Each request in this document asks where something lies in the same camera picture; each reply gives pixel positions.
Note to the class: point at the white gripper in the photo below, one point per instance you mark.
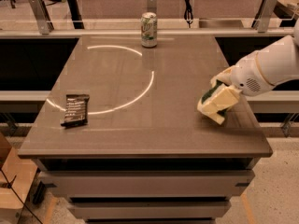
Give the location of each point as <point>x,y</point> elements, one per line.
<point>246,76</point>

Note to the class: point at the wooden box at left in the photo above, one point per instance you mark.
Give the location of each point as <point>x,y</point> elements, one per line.
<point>16,178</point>

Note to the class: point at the left metal rail bracket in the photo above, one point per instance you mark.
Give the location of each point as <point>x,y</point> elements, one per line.
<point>40,15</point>

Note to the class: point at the lower drawer front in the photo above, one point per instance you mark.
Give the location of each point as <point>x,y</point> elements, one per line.
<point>155,210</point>

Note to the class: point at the black snack bar wrapper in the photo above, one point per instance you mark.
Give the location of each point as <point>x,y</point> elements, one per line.
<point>76,110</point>

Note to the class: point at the drawer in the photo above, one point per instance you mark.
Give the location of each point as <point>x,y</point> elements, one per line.
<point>155,210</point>
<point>146,184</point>

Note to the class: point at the upper drawer front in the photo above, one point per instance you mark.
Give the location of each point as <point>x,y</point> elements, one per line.
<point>146,184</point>

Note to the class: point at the right metal rail bracket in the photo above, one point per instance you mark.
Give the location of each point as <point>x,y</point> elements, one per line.
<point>265,16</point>

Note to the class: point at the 7up soda can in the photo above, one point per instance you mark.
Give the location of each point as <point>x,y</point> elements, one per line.
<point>149,30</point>

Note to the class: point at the centre metal rail bracket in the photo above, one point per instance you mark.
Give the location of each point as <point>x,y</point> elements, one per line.
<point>152,6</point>

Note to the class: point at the grey drawer cabinet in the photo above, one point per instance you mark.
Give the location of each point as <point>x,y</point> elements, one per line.
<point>120,136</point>

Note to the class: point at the metal rail bracket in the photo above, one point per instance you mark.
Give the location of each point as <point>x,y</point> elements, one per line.
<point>152,6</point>
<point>265,16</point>
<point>40,15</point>

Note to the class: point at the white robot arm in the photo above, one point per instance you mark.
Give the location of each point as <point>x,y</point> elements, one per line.
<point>280,60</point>

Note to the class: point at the green and yellow sponge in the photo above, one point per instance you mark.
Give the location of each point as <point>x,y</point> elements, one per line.
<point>207,104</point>

